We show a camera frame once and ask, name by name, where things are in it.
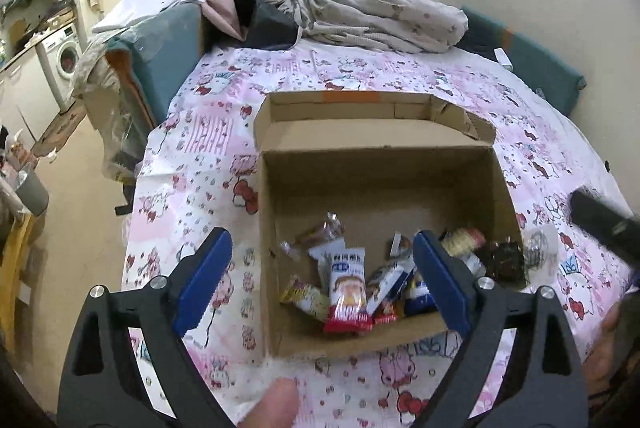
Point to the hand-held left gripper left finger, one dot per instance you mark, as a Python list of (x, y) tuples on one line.
[(205, 278)]

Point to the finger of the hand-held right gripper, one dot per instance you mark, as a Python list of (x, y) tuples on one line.
[(605, 225)]

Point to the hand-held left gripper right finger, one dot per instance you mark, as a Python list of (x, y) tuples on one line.
[(440, 278)]

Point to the small brown white packet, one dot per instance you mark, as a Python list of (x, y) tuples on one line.
[(400, 243)]

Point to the brown chocolate bar wrapper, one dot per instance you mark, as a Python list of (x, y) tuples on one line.
[(505, 255)]

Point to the clear plastic snack packet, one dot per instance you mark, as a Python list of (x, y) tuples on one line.
[(537, 248)]

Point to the white snack packet with face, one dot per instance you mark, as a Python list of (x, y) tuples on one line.
[(347, 295)]

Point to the yellow snack packet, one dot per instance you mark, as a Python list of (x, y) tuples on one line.
[(305, 295)]

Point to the silver snack packet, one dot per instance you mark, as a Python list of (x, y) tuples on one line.
[(325, 255)]

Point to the cardboard box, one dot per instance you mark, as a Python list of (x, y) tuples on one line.
[(375, 178)]

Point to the clear wrapper brown snack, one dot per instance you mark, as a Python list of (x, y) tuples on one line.
[(320, 230)]

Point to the person's right hand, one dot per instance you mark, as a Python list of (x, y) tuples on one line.
[(602, 358)]

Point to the person's left hand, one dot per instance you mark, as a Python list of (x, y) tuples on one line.
[(272, 403)]

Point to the blue white striped cookie packet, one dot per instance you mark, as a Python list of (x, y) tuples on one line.
[(419, 298)]

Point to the white brown snack bar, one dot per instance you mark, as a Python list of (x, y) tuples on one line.
[(462, 240)]

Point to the blue white snack packet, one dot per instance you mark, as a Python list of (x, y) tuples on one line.
[(387, 283)]

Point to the pink printed blanket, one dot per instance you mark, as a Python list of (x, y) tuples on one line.
[(210, 132)]

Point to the teal cushion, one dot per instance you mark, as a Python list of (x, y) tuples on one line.
[(540, 62)]

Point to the grey bin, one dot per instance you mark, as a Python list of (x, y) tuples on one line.
[(32, 195)]

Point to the yellow cloth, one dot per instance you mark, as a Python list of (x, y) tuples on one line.
[(12, 268)]

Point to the small white device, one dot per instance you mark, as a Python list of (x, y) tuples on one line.
[(502, 56)]

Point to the brown doormat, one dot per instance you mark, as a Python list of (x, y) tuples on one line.
[(60, 127)]

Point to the teal mattress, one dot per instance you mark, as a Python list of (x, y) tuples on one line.
[(160, 52)]

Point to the kitchen counter cabinet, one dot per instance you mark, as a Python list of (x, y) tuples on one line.
[(25, 92)]

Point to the dark cloth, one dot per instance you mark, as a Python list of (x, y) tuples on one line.
[(272, 27)]

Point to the white washing machine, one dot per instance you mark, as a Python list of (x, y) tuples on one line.
[(62, 55)]

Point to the crumpled beige duvet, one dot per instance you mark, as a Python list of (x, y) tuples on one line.
[(380, 17)]

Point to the pink cloth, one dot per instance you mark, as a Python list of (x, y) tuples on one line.
[(222, 7)]

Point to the white plastic sheet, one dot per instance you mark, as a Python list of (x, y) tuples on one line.
[(150, 2)]

